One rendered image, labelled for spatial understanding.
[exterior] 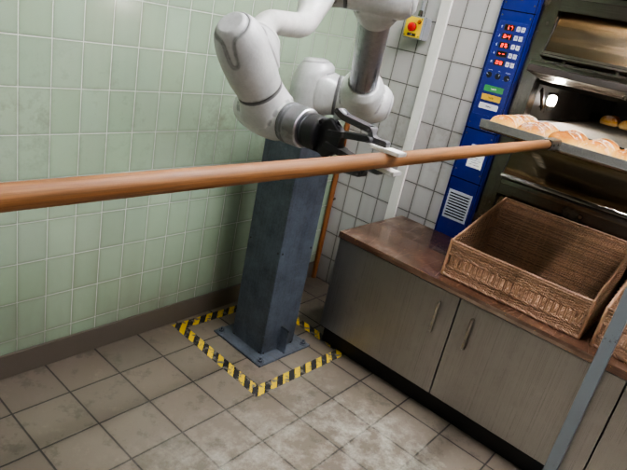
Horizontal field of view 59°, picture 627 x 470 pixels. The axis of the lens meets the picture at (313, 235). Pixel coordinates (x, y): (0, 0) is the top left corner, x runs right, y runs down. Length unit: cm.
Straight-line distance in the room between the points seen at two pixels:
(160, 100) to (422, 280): 122
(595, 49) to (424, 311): 122
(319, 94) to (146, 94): 63
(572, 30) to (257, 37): 168
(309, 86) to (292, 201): 45
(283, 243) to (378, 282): 44
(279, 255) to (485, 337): 86
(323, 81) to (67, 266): 116
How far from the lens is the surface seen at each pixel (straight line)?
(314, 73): 215
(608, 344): 201
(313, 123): 116
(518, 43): 260
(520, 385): 222
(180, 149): 230
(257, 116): 122
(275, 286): 234
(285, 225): 222
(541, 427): 226
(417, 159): 116
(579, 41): 256
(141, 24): 210
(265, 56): 116
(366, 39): 181
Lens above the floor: 142
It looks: 21 degrees down
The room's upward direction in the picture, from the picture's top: 12 degrees clockwise
